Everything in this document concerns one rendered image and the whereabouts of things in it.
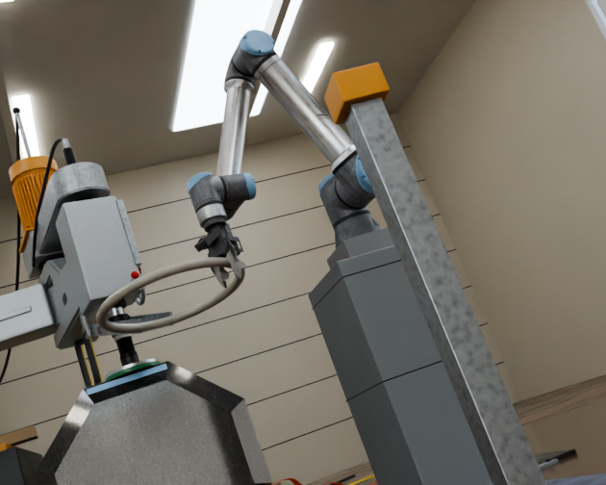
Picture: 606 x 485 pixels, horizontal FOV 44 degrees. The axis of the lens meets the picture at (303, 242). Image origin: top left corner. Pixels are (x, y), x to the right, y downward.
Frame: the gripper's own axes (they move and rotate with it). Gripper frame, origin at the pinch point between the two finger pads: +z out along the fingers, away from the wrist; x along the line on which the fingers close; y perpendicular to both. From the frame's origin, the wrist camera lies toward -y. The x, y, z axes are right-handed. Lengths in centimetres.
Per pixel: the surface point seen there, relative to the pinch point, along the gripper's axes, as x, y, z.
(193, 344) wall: 383, 460, -143
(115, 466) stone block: 82, 14, 32
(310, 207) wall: 251, 591, -266
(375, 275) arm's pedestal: -25, 46, 8
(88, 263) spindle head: 72, 19, -45
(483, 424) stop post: -65, -27, 68
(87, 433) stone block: 86, 9, 18
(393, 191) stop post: -69, -29, 14
